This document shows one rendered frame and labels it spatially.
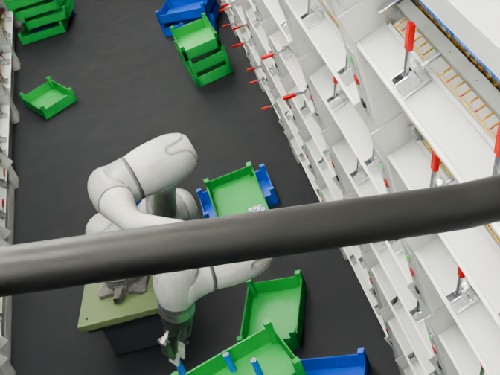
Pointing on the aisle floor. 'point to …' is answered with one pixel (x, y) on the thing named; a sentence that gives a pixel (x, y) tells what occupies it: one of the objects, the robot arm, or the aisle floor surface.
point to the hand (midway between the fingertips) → (177, 353)
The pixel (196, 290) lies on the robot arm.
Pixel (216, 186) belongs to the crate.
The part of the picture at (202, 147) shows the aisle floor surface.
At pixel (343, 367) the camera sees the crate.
